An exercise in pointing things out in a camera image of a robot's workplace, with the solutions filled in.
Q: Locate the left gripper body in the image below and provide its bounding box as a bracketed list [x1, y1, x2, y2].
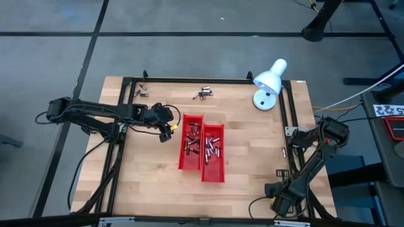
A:
[144, 102, 174, 127]

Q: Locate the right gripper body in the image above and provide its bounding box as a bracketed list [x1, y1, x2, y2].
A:
[264, 181, 304, 218]

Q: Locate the red plastic bin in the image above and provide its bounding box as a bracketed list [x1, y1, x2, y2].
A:
[201, 123, 226, 183]
[178, 113, 205, 172]

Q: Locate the white desk lamp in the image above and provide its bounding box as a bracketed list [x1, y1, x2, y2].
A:
[252, 58, 288, 112]

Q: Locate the dark side desk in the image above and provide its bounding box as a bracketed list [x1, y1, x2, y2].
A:
[361, 82, 404, 227]

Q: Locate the red-edged black device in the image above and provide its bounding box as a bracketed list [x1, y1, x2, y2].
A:
[383, 115, 404, 142]

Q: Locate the white printed marker sheet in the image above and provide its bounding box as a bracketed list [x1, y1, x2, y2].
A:
[373, 103, 404, 118]

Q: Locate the black floor stand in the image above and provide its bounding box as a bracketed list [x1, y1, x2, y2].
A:
[301, 0, 345, 43]

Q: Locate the silver frame bracket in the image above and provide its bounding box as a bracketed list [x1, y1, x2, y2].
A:
[273, 219, 312, 227]
[98, 216, 136, 227]

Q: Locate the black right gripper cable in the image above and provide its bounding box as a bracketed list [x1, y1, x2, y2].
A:
[247, 195, 275, 219]

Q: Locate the black aluminium table frame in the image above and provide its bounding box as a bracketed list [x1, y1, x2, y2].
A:
[71, 69, 338, 227]

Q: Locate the yellow floor cable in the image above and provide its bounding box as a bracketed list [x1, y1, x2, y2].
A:
[312, 103, 362, 112]

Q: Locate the black floor cable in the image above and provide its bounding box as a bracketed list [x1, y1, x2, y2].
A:
[68, 138, 108, 211]

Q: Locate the white cable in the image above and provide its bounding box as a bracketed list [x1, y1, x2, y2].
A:
[321, 64, 404, 110]

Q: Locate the black floor frame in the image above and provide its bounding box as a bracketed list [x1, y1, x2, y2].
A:
[343, 0, 404, 86]

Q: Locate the grey floor bracket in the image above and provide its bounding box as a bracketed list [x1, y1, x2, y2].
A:
[0, 134, 25, 148]

